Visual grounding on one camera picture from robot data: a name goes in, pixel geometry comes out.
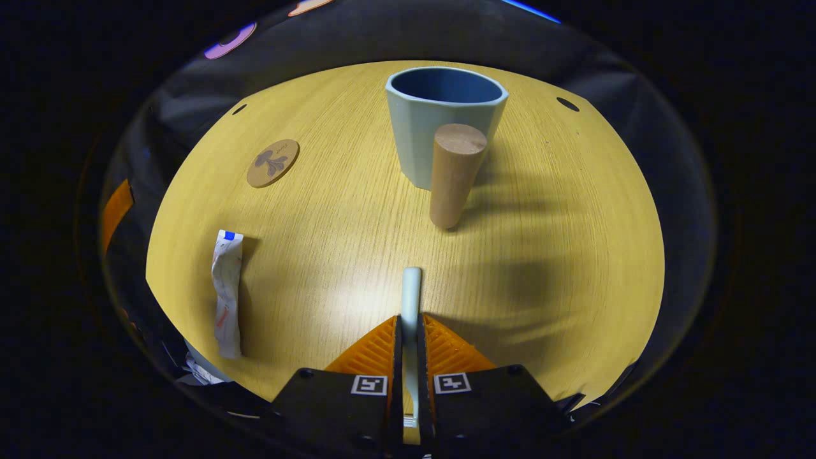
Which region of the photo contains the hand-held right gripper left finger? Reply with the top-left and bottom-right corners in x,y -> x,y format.
271,314 -> 404,459

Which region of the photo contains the white crumpled cloth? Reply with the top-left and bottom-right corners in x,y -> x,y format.
175,341 -> 233,386

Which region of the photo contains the pale blue cup wooden handle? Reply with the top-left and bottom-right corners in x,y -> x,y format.
385,66 -> 509,230

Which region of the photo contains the pale green toothbrush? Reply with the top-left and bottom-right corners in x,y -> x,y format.
400,266 -> 423,428

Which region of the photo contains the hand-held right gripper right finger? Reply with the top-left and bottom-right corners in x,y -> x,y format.
418,312 -> 574,459

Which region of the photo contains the white toothpaste tube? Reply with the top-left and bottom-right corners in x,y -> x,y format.
212,229 -> 244,360

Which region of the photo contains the round brown coaster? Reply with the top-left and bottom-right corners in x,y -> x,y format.
247,139 -> 300,189

